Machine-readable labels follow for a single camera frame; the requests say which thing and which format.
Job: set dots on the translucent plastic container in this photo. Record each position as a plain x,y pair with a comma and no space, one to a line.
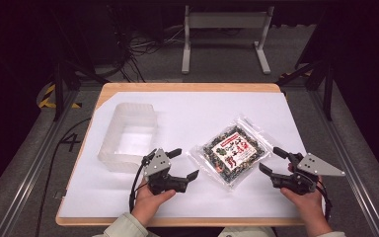
128,141

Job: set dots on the person's right hand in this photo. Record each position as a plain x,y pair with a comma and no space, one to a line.
309,205

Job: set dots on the person's left hand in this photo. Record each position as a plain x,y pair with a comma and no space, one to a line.
146,204

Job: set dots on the yellow black hazard tape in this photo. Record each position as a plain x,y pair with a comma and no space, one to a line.
47,95

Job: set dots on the clear packet of dark snacks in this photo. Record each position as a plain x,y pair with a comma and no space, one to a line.
232,153

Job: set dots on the white paper sheet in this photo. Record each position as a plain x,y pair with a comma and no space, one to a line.
194,108

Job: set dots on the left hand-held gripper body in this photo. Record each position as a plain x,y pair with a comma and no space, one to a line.
158,163

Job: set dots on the black tripod stand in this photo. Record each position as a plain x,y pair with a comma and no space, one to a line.
59,85
327,89

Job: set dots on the person's light jacket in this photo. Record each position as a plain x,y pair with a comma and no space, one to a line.
246,232

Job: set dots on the aluminium frame rail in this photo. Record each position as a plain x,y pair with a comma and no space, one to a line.
348,171
29,177

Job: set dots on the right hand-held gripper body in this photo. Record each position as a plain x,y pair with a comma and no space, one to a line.
316,166

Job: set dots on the grey metal stand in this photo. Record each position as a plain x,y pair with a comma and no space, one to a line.
227,19

